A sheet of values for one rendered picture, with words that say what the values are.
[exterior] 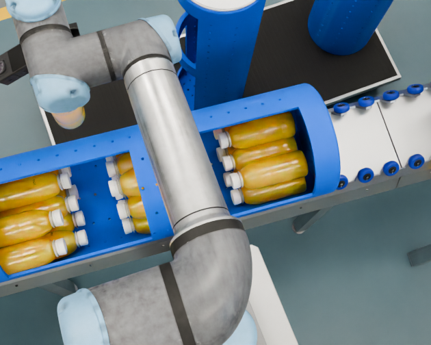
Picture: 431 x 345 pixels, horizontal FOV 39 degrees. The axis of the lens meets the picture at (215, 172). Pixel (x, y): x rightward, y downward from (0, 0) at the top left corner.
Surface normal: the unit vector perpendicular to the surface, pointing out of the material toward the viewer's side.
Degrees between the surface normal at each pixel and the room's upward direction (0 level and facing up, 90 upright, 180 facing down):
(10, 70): 30
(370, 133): 0
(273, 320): 0
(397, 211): 0
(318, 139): 18
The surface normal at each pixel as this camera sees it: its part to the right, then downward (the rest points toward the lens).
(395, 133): 0.05, -0.26
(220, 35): 0.04, 0.96
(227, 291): 0.58, -0.19
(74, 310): -0.20, -0.76
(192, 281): -0.02, -0.60
